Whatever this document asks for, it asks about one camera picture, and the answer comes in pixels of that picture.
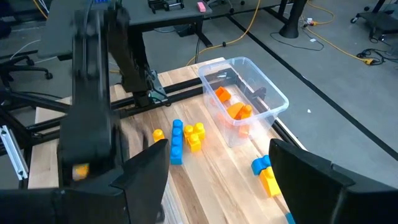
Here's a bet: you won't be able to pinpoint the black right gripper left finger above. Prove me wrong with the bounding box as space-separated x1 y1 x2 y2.
110 139 171 224

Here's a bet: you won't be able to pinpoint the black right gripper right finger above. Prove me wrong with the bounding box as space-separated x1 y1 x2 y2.
269 138 355 224

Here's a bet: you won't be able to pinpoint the long blue toy block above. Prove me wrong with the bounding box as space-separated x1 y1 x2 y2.
169 119 184 166

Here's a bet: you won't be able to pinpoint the orange toy block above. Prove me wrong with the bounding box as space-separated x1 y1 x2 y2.
215 86 232 103
236 104 253 139

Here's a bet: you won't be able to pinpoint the orange blocks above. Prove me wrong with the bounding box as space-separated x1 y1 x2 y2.
226 101 246 119

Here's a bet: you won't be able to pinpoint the yellow tape label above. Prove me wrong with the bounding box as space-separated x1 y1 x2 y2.
72 163 90 181

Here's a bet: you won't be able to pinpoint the small yellow toy block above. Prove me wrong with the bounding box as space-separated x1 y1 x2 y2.
152 128 165 143

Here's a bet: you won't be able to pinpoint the yellow four-stud toy block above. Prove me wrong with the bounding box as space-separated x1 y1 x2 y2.
183 122 206 153

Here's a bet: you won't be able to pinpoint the clear plastic bin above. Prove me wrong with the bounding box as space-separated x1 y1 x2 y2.
198 56 290 148

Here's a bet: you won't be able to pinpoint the black office chair base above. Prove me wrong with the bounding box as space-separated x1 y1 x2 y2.
0 54 53 88

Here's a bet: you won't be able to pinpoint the dark grey desk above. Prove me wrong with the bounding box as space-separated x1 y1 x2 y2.
37 0 215 60

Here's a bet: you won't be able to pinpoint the black pole base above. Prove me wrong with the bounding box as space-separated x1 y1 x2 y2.
279 0 308 39

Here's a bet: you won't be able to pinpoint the black wheeled base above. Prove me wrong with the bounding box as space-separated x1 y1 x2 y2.
350 0 398 40

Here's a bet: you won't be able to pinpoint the silver aluminium bracket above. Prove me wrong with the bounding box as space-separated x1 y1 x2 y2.
0 124 29 181

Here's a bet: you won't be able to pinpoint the black floor cable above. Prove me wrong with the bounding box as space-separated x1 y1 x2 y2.
269 30 325 52

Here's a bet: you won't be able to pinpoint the yellow extension cord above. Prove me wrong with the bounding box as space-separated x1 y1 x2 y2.
303 1 376 66

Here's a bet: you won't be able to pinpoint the black clamp mount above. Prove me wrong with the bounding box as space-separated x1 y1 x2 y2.
147 0 186 14

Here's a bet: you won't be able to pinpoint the yellow cable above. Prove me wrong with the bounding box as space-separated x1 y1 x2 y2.
185 0 262 67

